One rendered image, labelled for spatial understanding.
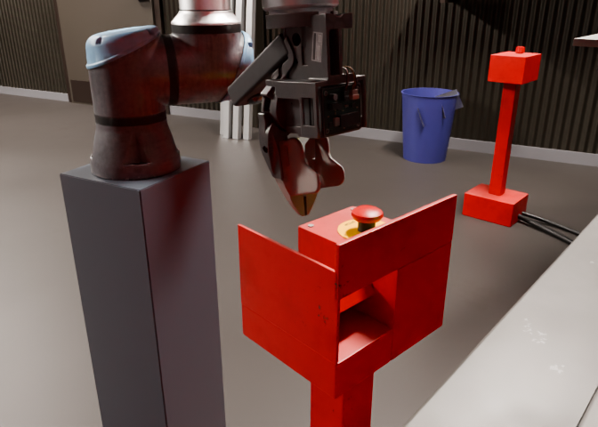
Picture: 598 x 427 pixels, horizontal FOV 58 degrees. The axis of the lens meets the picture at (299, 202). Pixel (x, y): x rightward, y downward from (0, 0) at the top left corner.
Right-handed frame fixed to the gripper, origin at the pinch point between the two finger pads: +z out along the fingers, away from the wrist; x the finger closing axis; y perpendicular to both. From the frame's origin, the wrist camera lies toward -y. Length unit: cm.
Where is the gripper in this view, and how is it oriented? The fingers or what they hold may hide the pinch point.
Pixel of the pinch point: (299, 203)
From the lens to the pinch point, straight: 60.2
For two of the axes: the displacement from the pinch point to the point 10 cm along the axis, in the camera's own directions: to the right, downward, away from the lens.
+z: 0.6, 9.5, 3.0
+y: 6.8, 1.8, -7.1
